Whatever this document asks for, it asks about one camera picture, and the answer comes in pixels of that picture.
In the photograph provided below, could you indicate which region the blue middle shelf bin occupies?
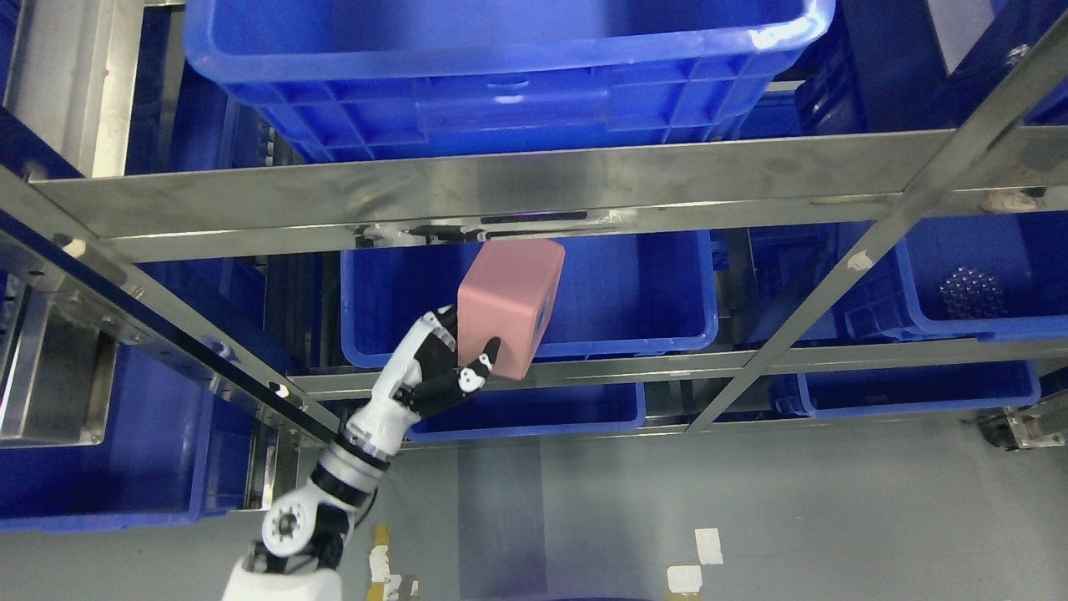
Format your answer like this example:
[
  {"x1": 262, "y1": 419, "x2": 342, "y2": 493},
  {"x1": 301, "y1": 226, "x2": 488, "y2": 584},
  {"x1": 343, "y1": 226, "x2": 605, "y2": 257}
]
[{"x1": 340, "y1": 230, "x2": 718, "y2": 368}]

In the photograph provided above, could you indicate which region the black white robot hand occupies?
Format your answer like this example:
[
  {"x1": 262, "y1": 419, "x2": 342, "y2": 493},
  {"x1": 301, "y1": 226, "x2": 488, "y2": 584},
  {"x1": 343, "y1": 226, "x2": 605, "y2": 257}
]
[{"x1": 345, "y1": 305, "x2": 501, "y2": 454}]

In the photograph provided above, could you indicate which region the blue left floor bin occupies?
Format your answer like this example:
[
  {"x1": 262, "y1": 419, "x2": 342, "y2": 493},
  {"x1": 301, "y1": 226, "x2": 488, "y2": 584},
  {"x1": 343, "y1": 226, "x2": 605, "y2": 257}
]
[{"x1": 1, "y1": 346, "x2": 254, "y2": 533}]

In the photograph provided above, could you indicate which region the pink storage box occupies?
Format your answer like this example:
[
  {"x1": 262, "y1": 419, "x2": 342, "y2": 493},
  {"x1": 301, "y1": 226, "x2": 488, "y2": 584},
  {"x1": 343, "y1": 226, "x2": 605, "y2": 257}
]
[{"x1": 456, "y1": 239, "x2": 566, "y2": 381}]

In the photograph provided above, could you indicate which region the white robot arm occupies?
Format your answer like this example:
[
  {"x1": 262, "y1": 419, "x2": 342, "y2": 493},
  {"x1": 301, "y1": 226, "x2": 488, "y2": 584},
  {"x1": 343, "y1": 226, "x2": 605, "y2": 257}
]
[{"x1": 221, "y1": 416, "x2": 409, "y2": 600}]

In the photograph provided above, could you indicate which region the blue shelf bin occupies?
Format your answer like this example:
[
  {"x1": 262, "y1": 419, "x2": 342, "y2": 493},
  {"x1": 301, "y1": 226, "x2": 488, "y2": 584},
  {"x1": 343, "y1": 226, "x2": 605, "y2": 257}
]
[
  {"x1": 340, "y1": 230, "x2": 718, "y2": 368},
  {"x1": 834, "y1": 213, "x2": 1068, "y2": 343}
]

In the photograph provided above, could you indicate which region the blue right shelf bin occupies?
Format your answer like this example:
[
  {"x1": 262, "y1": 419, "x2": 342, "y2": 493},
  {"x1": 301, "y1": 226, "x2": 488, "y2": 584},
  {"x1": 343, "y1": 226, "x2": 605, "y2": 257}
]
[{"x1": 834, "y1": 213, "x2": 1068, "y2": 343}]

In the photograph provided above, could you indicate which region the blue lower middle bin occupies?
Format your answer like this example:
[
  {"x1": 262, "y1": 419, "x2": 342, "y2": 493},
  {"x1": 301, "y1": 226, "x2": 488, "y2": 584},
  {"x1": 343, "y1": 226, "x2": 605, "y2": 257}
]
[{"x1": 406, "y1": 383, "x2": 646, "y2": 442}]

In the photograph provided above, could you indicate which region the blue lower right bin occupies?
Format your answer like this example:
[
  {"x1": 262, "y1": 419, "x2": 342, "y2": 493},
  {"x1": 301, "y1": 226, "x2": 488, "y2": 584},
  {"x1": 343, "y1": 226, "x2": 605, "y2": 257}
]
[{"x1": 769, "y1": 361, "x2": 1041, "y2": 420}]

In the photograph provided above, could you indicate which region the large blue top crate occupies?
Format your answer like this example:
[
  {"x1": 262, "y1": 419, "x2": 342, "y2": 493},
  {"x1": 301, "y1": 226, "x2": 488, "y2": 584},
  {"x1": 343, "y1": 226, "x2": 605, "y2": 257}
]
[{"x1": 184, "y1": 1, "x2": 836, "y2": 163}]

